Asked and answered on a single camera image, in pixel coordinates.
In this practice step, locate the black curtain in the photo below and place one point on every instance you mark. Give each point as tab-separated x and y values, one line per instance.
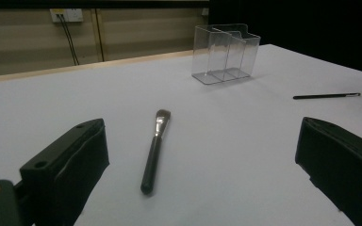
311	28

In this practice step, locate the black horizontal frame bar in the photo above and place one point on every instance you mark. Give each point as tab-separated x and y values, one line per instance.
75	3

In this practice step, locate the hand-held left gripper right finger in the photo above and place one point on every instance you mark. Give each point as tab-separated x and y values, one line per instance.
342	163

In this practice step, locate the clear plastic organizer box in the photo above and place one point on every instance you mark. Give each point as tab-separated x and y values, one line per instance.
220	53

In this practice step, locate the thin black makeup pencil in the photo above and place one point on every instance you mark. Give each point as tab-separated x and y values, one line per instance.
320	96

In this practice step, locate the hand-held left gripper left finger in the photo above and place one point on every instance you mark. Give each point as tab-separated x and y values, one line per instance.
69	169

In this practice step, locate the white wall socket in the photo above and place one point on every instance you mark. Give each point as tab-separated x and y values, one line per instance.
72	15

